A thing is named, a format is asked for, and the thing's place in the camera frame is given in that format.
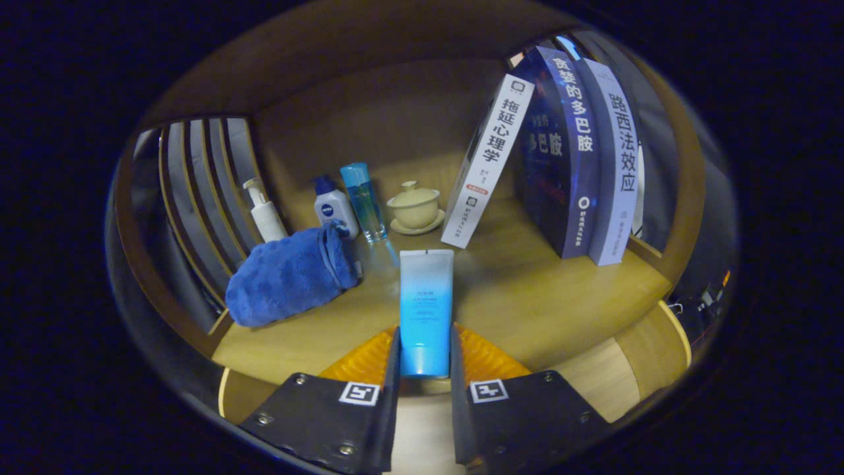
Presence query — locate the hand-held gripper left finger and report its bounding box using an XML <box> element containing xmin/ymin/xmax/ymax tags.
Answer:
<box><xmin>239</xmin><ymin>327</ymin><xmax>402</xmax><ymax>475</ymax></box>

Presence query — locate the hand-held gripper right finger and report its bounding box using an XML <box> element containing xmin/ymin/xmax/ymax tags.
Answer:
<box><xmin>450</xmin><ymin>323</ymin><xmax>611</xmax><ymax>472</ymax></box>

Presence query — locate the blue cosmetic tube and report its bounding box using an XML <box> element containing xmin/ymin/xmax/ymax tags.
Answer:
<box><xmin>398</xmin><ymin>249</ymin><xmax>456</xmax><ymax>379</ymax></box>

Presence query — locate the wooden countertop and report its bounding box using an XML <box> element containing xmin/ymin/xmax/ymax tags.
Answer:
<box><xmin>211</xmin><ymin>158</ymin><xmax>673</xmax><ymax>387</ymax></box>

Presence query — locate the wooden cabinet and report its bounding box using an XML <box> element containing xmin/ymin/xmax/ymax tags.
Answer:
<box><xmin>112</xmin><ymin>3</ymin><xmax>709</xmax><ymax>423</ymax></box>

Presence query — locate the blue rolled towel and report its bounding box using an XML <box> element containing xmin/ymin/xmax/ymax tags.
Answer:
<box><xmin>225</xmin><ymin>221</ymin><xmax>361</xmax><ymax>329</ymax></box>

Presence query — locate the beige lidded teacup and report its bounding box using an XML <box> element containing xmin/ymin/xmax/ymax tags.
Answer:
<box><xmin>386</xmin><ymin>181</ymin><xmax>446</xmax><ymax>236</ymax></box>

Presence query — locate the clear blue bottle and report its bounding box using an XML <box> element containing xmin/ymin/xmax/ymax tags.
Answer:
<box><xmin>340</xmin><ymin>162</ymin><xmax>390</xmax><ymax>243</ymax></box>

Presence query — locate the white bottle with blue cap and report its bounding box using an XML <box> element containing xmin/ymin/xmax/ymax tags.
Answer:
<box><xmin>312</xmin><ymin>175</ymin><xmax>361</xmax><ymax>239</ymax></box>

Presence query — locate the white pump bottle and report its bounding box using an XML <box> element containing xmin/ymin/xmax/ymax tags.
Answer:
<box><xmin>242</xmin><ymin>177</ymin><xmax>289</xmax><ymax>243</ymax></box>

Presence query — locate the white book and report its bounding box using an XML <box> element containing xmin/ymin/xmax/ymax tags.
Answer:
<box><xmin>440</xmin><ymin>73</ymin><xmax>536</xmax><ymax>249</ymax></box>

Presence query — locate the dark blue book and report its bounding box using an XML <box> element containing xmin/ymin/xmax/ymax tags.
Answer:
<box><xmin>511</xmin><ymin>45</ymin><xmax>602</xmax><ymax>259</ymax></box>

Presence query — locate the black and orange equipment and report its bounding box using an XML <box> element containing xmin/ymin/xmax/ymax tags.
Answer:
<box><xmin>666</xmin><ymin>267</ymin><xmax>733</xmax><ymax>331</ymax></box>

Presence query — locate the light purple book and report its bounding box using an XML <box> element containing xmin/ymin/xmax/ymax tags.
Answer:
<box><xmin>580</xmin><ymin>58</ymin><xmax>642</xmax><ymax>267</ymax></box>

